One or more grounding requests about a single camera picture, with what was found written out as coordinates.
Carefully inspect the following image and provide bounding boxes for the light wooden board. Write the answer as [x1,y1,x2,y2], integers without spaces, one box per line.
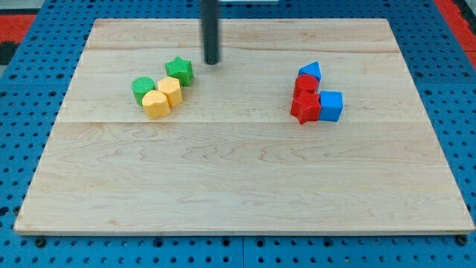
[14,19,475,236]

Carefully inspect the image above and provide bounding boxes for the red star block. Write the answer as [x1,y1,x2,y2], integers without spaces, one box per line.
[290,91,322,124]

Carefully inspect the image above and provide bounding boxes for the yellow hexagon block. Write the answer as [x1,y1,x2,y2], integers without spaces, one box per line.
[158,77,183,107]

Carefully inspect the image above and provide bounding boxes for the red cylinder block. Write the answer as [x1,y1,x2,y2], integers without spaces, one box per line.
[293,74,319,98]

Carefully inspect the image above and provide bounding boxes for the green star block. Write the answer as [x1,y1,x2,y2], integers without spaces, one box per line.
[164,57,193,87]

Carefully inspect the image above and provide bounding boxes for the yellow heart block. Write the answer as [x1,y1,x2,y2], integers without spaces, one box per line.
[142,90,170,119]

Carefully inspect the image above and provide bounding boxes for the blue cube block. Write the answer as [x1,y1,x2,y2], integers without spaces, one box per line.
[318,91,344,121]

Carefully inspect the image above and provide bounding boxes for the blue triangle block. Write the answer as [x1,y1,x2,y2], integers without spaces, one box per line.
[298,61,322,81]

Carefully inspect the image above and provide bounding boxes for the green cylinder block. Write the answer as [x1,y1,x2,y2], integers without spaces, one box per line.
[131,77,155,106]

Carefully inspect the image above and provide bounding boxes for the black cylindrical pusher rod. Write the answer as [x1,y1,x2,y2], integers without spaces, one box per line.
[201,0,219,65]

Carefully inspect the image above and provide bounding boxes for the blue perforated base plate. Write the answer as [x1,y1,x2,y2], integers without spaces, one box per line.
[1,0,475,267]

